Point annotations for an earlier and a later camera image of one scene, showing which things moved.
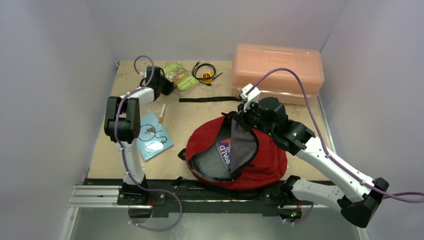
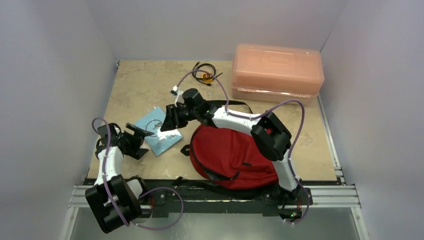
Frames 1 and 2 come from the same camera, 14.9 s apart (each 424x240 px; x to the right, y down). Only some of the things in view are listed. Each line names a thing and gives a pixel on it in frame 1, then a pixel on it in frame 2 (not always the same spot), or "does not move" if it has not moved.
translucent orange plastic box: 251,61 does not move
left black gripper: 170,86 to 137,141
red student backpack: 223,154 does not move
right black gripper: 247,117 to 175,115
